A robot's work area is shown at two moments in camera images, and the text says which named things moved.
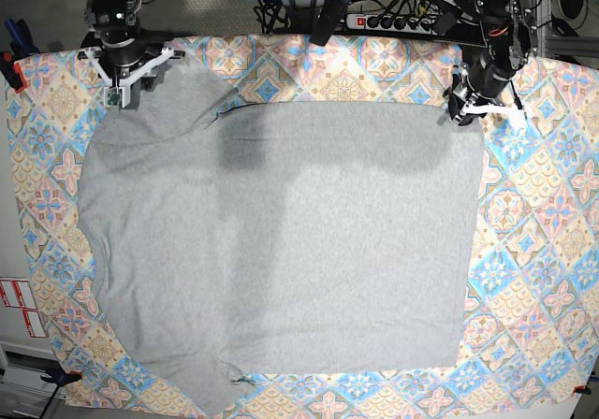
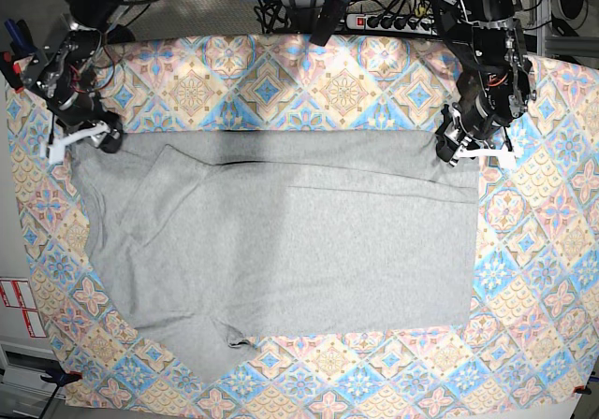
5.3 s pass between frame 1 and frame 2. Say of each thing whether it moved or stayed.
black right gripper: moved
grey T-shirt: moved
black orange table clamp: stayed
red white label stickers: stayed
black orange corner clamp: stayed
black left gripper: moved
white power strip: stayed
